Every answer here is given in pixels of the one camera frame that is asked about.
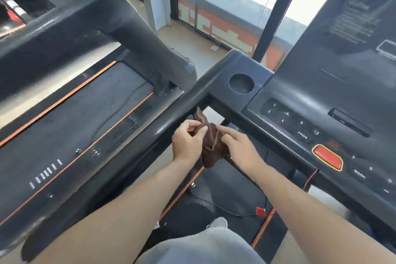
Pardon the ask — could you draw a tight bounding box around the person's right hand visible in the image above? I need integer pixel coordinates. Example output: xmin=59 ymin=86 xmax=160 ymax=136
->
xmin=216 ymin=125 xmax=266 ymax=176

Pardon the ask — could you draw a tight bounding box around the person's left hand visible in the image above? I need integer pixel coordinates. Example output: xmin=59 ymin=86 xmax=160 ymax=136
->
xmin=172 ymin=119 xmax=210 ymax=165

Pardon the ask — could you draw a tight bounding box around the brown microfibre cloth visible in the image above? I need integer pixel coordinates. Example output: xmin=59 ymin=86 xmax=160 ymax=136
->
xmin=189 ymin=106 xmax=231 ymax=169

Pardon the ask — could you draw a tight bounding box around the black treadmill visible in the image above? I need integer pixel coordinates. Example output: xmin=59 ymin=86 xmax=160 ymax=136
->
xmin=0 ymin=0 xmax=198 ymax=252
xmin=21 ymin=0 xmax=396 ymax=264

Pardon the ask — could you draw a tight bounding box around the person's right forearm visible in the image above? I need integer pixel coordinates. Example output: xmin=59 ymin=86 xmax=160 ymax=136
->
xmin=250 ymin=163 xmax=396 ymax=264

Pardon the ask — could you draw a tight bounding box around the person's left forearm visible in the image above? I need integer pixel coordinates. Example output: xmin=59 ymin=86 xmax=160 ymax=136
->
xmin=31 ymin=158 xmax=192 ymax=264

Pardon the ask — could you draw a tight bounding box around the person's right grey shoe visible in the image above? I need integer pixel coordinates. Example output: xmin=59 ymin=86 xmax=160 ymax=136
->
xmin=206 ymin=217 xmax=229 ymax=230

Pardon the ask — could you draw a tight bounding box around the person's grey shirt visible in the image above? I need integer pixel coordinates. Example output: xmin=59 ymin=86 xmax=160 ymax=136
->
xmin=134 ymin=226 xmax=266 ymax=264

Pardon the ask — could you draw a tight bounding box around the orange patterned parapet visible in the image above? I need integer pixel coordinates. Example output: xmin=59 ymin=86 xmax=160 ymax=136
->
xmin=86 ymin=0 xmax=295 ymax=71

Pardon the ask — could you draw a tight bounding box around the black cord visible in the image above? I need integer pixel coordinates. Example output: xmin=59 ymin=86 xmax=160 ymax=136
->
xmin=75 ymin=80 xmax=152 ymax=153
xmin=190 ymin=182 xmax=268 ymax=219

